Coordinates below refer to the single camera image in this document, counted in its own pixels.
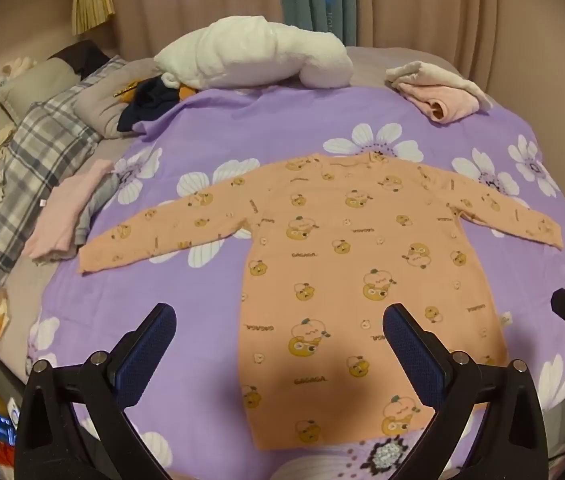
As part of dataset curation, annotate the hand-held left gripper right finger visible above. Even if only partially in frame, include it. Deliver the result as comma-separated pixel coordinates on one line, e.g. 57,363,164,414
383,302,548,480

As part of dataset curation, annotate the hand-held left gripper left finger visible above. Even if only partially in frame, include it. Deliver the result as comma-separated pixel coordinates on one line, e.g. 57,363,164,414
15,302,178,480

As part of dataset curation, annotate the orange cartoon print shirt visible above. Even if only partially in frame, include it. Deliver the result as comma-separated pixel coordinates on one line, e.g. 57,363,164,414
78,152,563,453

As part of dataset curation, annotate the grey folded garment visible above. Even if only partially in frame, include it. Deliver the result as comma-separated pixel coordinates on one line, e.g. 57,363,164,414
75,172,123,246

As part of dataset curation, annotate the light pink folded garment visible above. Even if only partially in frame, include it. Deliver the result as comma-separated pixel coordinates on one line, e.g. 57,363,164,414
25,160,116,261

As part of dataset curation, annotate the pink folded fleece garment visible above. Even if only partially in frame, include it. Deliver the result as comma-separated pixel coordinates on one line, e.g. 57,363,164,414
397,82,481,123

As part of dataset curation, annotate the grey pillow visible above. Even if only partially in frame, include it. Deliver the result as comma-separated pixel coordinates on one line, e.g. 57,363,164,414
75,57,163,138

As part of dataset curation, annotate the dark navy clothing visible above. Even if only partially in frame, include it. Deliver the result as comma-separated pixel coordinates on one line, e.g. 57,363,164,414
117,77,188,133

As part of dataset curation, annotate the purple floral blanket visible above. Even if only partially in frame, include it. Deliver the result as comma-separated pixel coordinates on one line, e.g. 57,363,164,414
25,82,565,480

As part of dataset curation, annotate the cream folded garment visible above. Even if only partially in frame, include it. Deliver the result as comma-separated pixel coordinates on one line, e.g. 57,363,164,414
385,60,493,111

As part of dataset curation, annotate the beige pillow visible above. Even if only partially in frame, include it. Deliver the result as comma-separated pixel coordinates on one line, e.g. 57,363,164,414
0,57,83,121

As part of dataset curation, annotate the dark brown cloth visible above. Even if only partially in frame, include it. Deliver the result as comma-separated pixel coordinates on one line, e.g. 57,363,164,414
57,40,113,78

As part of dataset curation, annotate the white fluffy blanket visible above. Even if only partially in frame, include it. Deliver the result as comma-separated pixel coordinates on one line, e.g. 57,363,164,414
154,16,354,92

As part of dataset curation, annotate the cream plush toy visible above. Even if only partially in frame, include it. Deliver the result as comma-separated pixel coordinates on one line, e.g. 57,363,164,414
2,57,38,78

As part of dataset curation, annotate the pink curtain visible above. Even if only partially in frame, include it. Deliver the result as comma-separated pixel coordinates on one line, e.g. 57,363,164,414
112,0,565,126

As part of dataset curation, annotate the yellow fringed curtain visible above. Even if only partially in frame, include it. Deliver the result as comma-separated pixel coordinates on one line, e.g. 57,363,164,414
71,0,116,36

